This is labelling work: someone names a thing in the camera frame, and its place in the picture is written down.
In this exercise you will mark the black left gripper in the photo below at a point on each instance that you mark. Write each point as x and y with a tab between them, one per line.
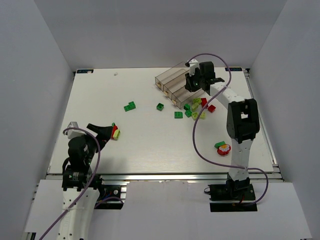
99	137

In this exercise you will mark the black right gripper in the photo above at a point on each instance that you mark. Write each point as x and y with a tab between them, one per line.
189	83

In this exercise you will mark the red yellow green lego stack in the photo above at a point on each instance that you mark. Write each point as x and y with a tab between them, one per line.
115	132

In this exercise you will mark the dark green lego brick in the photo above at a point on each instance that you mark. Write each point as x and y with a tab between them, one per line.
187	107

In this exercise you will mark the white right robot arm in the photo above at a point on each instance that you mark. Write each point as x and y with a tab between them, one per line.
242	122

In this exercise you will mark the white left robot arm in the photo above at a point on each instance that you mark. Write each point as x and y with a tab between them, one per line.
81	185

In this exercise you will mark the red lego brick upper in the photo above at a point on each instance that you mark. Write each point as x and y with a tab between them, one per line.
204	102

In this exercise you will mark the red lego brick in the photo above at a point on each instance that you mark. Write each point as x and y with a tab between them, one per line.
204	102
211	108

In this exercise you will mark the lime lego brick upper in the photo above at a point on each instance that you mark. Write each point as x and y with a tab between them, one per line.
197	101

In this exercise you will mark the clear three-compartment organizer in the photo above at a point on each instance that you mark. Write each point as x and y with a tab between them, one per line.
172	83

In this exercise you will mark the red lego brick right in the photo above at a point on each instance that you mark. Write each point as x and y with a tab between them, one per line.
211	108

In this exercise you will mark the green stepped lego brick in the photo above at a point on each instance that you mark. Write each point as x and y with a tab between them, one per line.
131	106

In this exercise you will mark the lime lego brick lower right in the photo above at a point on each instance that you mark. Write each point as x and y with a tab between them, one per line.
202	115

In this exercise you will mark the green lego brick middle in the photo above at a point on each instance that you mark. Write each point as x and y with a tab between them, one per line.
188	113

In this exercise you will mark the green flat lego brick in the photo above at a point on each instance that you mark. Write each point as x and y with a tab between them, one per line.
178	115

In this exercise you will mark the green square lego brick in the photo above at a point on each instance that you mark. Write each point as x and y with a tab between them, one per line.
160	107

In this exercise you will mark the green brick by flower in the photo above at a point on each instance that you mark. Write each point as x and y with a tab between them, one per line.
218	144

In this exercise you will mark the red flower toy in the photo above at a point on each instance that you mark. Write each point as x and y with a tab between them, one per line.
224	149

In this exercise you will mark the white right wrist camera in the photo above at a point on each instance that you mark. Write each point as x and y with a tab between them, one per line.
193	64

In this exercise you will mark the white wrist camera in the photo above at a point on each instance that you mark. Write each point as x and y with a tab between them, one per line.
193	64
73	130

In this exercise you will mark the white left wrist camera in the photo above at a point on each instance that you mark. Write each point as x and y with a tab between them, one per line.
73	130

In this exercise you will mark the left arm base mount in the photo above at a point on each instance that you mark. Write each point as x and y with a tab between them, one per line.
112	191

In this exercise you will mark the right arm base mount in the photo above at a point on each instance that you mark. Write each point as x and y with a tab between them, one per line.
222	201

